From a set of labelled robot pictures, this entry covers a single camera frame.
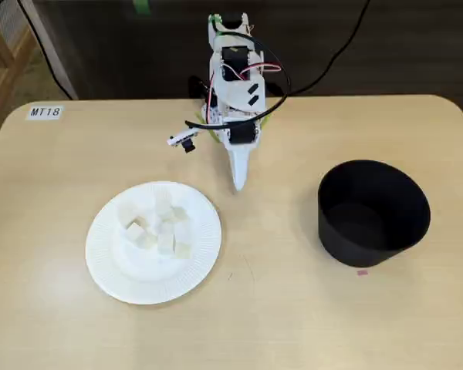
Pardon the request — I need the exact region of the red servo wire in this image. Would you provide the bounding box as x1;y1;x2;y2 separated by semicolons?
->
206;63;282;113

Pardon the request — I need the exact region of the white block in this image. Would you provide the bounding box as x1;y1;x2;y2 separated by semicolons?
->
145;210;164;233
124;217;147;244
174;221;194;243
175;240;194;260
137;230;159;252
156;230;177;256
154;193;174;212

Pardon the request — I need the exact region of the wooden shelf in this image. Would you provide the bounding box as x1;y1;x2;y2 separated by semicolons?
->
0;15;38;159

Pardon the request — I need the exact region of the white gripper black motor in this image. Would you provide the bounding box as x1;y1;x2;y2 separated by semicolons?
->
219;117;264;192

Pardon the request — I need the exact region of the white paper plate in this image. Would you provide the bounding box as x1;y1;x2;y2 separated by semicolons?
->
84;180;223;305

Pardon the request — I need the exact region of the black table clamp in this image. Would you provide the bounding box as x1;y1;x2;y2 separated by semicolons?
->
188;75;221;109

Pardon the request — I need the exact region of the gray metal pole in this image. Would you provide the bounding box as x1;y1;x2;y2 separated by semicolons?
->
21;0;79;102

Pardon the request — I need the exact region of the black pot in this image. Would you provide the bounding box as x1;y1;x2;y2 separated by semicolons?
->
316;160;432;269

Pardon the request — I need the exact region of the white MT18 label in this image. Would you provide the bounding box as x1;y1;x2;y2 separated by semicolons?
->
25;106;64;121

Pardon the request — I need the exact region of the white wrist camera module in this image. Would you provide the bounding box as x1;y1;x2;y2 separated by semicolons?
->
166;129;198;154

